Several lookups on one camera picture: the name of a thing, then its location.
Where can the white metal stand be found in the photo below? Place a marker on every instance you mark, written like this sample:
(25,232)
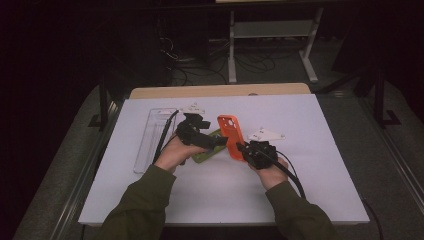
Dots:
(273,29)

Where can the person's right hand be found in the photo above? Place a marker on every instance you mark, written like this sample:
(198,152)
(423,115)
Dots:
(273,176)

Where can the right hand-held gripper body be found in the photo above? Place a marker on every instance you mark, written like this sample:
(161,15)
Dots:
(261,153)

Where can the green cartoon phone case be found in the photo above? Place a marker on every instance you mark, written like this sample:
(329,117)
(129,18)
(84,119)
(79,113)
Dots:
(203,157)

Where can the person's left hand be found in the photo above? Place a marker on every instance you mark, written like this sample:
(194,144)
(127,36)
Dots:
(173,155)

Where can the black metal stand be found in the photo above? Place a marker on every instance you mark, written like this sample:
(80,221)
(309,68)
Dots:
(103,100)
(378,96)

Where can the wooden table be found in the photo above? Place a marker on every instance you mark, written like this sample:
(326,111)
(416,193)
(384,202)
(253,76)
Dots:
(200,90)

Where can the orange phone case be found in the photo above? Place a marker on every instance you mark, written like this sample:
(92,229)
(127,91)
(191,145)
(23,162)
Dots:
(230,133)

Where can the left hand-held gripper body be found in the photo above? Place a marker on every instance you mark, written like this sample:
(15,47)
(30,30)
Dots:
(190,131)

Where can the clear acrylic rack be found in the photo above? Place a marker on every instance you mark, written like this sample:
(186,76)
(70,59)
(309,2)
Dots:
(146,143)

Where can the grey metal rail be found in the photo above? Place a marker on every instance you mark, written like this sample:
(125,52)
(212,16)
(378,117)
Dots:
(393,160)
(83,180)

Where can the white table mat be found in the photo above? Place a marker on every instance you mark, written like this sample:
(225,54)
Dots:
(316,166)

